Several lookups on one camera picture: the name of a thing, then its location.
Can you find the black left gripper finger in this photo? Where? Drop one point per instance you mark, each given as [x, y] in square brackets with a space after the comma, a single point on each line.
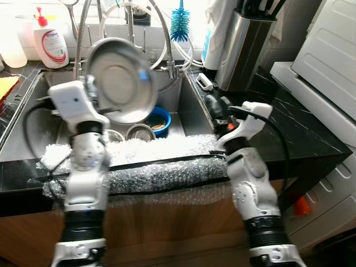
[109, 108]
[90, 86]

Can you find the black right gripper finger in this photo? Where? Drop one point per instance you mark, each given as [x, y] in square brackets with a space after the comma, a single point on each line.
[209, 105]
[216, 103]

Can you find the large steel plate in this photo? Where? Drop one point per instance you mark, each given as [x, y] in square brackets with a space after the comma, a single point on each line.
[125, 78]

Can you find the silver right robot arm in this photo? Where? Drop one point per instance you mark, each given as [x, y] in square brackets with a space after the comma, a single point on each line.
[250, 189]

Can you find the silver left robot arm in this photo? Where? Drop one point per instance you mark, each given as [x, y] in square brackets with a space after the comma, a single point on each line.
[86, 183]

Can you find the steel kitchen sink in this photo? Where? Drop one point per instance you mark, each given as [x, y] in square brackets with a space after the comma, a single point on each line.
[183, 94]

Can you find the small white clip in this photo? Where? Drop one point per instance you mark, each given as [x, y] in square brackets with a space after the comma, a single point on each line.
[204, 82]

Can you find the small steel bowl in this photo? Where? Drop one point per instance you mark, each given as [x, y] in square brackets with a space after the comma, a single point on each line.
[141, 132]

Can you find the blue bowl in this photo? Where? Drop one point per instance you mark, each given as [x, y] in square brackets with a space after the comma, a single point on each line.
[161, 119]

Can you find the white soap bottle red pump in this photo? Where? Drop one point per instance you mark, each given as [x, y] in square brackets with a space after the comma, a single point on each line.
[50, 49]

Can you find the steel knife block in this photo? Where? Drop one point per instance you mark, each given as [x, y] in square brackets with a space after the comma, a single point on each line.
[243, 53]

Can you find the bubble wrap sheet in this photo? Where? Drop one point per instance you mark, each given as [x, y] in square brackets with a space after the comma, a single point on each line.
[167, 147]

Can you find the thin chrome gooseneck tap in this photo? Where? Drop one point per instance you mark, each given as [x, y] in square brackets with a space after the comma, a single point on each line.
[72, 22]

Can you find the white bottle blue label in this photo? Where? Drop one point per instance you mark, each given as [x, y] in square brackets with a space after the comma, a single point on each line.
[214, 33]

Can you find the chrome faucet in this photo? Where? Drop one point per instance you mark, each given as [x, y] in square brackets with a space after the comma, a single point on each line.
[130, 25]

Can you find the yellow cloth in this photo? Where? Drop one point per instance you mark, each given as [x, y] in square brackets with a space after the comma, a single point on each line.
[6, 88]

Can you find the blue bottle brush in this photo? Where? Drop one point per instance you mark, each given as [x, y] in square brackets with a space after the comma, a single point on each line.
[179, 28]

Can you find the translucent plastic bottle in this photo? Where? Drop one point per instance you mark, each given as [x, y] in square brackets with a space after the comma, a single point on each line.
[12, 50]

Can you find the white appliance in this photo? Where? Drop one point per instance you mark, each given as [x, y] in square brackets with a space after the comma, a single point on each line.
[328, 50]

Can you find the small orange item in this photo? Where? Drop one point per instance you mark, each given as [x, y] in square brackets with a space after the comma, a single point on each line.
[301, 206]

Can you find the wooden cabinet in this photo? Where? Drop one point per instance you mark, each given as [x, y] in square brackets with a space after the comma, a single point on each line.
[167, 233]

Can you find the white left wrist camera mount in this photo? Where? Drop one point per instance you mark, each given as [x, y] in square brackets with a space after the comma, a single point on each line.
[75, 103]

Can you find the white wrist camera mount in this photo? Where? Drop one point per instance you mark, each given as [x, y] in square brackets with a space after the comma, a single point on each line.
[253, 114]
[75, 103]

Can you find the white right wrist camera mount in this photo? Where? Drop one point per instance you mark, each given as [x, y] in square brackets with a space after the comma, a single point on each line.
[253, 114]

